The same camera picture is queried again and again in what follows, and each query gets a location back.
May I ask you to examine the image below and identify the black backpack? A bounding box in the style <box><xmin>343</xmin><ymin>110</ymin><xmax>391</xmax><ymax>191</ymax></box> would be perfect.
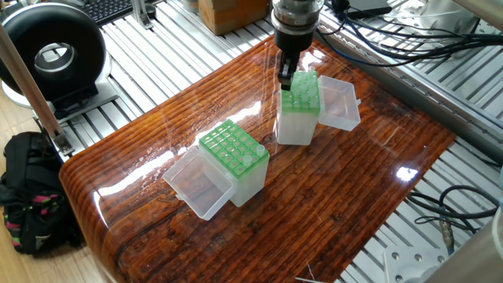
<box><xmin>0</xmin><ymin>131</ymin><xmax>86</xmax><ymax>255</ymax></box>

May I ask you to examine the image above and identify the brown cardboard box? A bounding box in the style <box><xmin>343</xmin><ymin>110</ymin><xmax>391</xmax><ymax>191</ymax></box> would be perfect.
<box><xmin>196</xmin><ymin>0</ymin><xmax>272</xmax><ymax>37</ymax></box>

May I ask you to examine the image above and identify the silver robot mount plate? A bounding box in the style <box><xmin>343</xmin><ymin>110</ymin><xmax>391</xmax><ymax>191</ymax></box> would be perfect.
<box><xmin>384</xmin><ymin>245</ymin><xmax>472</xmax><ymax>283</ymax></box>

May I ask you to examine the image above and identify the brown wooden pole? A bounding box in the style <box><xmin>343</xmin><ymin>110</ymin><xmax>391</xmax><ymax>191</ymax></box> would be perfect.
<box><xmin>0</xmin><ymin>31</ymin><xmax>70</xmax><ymax>156</ymax></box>

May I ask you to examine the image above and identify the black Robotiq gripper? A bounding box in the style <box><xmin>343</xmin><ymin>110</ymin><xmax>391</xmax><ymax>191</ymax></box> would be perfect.
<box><xmin>274</xmin><ymin>25</ymin><xmax>318</xmax><ymax>91</ymax></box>

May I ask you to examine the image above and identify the black cable bundle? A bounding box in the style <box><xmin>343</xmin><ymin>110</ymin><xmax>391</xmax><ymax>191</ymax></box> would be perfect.
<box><xmin>322</xmin><ymin>0</ymin><xmax>503</xmax><ymax>72</ymax></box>

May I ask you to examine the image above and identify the clear green-rack pipette tip box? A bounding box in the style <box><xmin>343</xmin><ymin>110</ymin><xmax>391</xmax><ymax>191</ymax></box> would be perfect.
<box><xmin>274</xmin><ymin>69</ymin><xmax>362</xmax><ymax>146</ymax></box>
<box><xmin>163</xmin><ymin>120</ymin><xmax>270</xmax><ymax>221</ymax></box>

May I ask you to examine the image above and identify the black ring light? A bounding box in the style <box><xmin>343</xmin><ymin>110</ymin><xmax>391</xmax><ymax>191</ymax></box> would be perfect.
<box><xmin>0</xmin><ymin>4</ymin><xmax>107</xmax><ymax>120</ymax></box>

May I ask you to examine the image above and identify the black keyboard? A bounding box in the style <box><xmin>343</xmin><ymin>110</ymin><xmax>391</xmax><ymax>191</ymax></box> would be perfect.
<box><xmin>79</xmin><ymin>0</ymin><xmax>136</xmax><ymax>23</ymax></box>

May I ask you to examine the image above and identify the black cable with connector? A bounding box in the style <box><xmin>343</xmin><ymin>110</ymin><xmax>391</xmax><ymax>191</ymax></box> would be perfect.
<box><xmin>405</xmin><ymin>185</ymin><xmax>503</xmax><ymax>254</ymax></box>

